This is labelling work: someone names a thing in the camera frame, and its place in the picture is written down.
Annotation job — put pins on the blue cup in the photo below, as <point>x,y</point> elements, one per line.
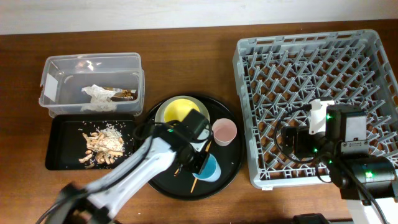
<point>211,172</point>

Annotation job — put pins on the wooden chopstick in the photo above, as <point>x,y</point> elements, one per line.
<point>208,146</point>
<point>193,185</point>

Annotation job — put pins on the yellow bowl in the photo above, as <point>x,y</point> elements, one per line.
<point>178,109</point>

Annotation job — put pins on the grey plate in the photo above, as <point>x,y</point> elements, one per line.
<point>159,117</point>

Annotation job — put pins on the gold foil wrapper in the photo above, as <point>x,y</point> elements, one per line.
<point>122,94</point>

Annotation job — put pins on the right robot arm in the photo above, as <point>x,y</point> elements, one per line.
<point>368,184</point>

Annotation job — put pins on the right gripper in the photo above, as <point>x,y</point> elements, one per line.
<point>300,135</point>

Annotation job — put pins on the food scraps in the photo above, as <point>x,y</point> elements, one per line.
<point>103,147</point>

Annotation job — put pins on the black round tray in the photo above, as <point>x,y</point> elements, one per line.
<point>230,158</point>

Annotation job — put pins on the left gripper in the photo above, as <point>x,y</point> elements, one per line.
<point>198,166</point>

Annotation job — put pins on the clear plastic bin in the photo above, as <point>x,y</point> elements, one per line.
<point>65,76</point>

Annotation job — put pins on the white napkin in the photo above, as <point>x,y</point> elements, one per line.
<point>100,99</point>

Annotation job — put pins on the grey dishwasher rack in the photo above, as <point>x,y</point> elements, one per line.
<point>281,73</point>

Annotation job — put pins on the black rectangular tray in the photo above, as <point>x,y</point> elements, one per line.
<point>67,145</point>

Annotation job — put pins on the pink cup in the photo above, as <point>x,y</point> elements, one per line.
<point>224,131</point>

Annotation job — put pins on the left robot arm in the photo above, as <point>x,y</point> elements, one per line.
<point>167,143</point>

